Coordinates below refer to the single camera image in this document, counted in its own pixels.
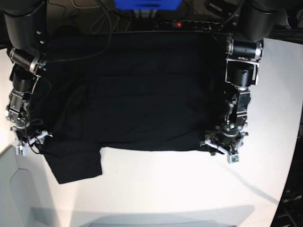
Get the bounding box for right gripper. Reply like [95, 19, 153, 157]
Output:
[10, 126, 52, 147]

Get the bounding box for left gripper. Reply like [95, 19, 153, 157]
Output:
[200, 131, 248, 156]

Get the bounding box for black T-shirt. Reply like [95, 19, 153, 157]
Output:
[30, 33, 228, 184]

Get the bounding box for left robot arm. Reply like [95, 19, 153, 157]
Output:
[200, 0, 287, 164]

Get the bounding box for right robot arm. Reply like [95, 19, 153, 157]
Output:
[0, 0, 48, 150]

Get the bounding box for black power strip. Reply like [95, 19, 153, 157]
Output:
[157, 20, 220, 32]

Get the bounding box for blue box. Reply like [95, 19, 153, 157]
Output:
[114, 0, 182, 10]

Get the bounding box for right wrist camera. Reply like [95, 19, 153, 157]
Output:
[16, 144, 28, 156]

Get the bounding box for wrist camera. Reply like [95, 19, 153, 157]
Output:
[227, 154, 239, 164]
[16, 144, 28, 156]

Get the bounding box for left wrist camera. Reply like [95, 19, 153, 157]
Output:
[227, 154, 239, 164]

